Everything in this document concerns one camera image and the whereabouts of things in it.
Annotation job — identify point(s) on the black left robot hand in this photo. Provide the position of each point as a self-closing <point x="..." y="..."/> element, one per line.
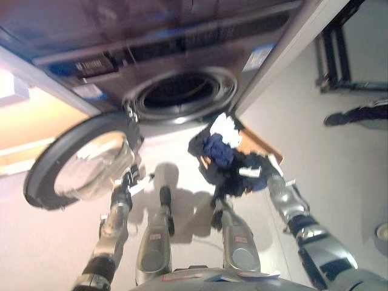
<point x="133" y="182"/>

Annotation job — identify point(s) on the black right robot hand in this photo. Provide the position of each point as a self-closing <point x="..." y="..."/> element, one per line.
<point x="251" y="173"/>

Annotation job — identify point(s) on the black garment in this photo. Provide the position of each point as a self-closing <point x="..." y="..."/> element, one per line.
<point x="230" y="179"/>

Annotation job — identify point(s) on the round washing machine door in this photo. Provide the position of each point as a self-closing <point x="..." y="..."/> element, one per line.
<point x="45" y="169"/>

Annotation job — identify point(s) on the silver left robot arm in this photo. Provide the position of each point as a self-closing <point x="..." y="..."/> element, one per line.
<point x="110" y="224"/>

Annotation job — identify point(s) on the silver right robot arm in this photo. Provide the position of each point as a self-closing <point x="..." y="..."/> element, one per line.
<point x="306" y="230"/>

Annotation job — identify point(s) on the brown wooden laundry basket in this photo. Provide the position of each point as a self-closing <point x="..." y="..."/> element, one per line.
<point x="257" y="144"/>

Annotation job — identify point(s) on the dark grey front-load washing machine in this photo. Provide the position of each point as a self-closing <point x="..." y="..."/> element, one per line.
<point x="188" y="45"/>

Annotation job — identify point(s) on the blue garment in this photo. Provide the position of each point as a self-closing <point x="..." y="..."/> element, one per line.
<point x="219" y="153"/>

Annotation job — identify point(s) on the white cloth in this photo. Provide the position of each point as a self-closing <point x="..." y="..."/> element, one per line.
<point x="226" y="128"/>

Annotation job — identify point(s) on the silver left robot leg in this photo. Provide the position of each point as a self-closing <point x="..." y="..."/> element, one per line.
<point x="156" y="242"/>

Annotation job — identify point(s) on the silver robot leg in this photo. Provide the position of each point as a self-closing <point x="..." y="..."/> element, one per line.
<point x="156" y="242"/>
<point x="238" y="239"/>

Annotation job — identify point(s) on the silver right robot leg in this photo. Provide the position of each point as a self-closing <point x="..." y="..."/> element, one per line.
<point x="238" y="239"/>

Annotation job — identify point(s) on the grey robot torso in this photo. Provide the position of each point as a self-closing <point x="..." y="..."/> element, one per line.
<point x="230" y="280"/>

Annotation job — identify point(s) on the blue energy label sticker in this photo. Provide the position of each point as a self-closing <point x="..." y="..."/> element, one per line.
<point x="258" y="57"/>

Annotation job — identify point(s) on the person's leg with dark shoe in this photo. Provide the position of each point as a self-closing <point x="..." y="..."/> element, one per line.
<point x="357" y="116"/>

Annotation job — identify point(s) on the grey round container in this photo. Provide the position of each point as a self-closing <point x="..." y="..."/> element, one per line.
<point x="382" y="236"/>

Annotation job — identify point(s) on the black metal rack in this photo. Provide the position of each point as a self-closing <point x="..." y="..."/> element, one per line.
<point x="336" y="54"/>

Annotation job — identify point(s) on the white box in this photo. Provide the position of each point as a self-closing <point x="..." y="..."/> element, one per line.
<point x="12" y="88"/>

